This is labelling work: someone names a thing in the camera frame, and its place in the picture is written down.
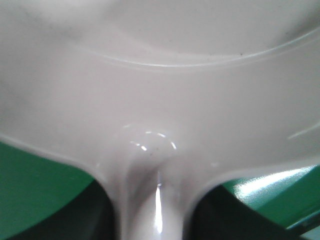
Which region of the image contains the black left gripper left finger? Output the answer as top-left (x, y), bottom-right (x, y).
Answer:
top-left (4, 180), bottom-right (119, 240)

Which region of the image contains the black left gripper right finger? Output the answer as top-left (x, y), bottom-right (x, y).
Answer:
top-left (182, 185), bottom-right (304, 240)

